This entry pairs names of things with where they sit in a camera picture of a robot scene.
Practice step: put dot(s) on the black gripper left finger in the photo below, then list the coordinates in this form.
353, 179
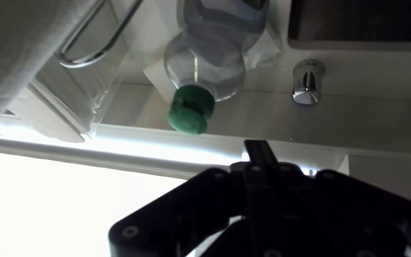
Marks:
192, 205

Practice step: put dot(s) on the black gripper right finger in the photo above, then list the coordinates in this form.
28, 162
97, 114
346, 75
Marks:
339, 215

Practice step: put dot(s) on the clear bottle with green cap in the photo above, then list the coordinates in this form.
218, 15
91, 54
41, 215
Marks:
206, 62

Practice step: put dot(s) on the small chrome cylinder fixture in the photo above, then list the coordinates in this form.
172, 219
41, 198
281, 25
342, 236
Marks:
308, 81

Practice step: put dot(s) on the white napkin stack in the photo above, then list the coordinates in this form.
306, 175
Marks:
44, 116

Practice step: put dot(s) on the white paper towel roll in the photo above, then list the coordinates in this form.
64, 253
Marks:
11, 52

